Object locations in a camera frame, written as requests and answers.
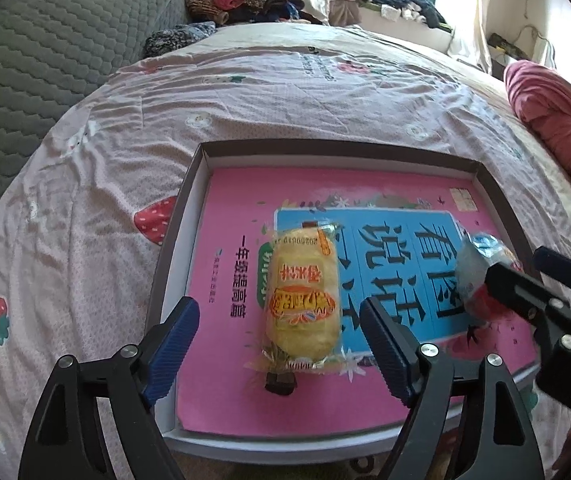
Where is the pink book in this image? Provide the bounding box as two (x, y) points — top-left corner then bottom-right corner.
(176, 167), (539, 436)

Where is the dark patterned cloth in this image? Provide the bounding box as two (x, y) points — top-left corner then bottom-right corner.
(144, 22), (216, 58)

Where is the grey quilted headboard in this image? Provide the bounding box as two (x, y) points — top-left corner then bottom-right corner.
(0, 0), (189, 261)

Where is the red and white snack packet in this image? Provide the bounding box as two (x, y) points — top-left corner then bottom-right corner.
(453, 230), (521, 323)

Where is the beige bed sheet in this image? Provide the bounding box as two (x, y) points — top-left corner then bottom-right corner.
(206, 22), (571, 241)

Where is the pink blanket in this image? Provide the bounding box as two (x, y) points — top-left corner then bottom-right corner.
(504, 60), (571, 221)

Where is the dark cardboard box tray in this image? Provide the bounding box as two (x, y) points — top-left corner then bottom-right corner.
(148, 141), (541, 466)

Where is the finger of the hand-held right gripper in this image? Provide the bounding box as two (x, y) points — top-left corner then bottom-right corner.
(533, 245), (571, 312)
(485, 262), (571, 342)

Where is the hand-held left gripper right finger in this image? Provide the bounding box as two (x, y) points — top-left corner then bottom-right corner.
(359, 296), (546, 480)

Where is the brown cloth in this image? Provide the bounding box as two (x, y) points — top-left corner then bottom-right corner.
(329, 0), (363, 27)

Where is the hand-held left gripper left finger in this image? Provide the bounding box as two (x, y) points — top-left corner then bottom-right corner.
(18, 296), (201, 480)

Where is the strawberry printed bed sheet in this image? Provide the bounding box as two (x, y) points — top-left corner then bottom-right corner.
(0, 50), (571, 480)

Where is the yellow bread packet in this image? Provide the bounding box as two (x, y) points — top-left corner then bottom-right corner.
(246, 220), (349, 376)

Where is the white cable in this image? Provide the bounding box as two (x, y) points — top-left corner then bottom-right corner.
(488, 22), (559, 73)

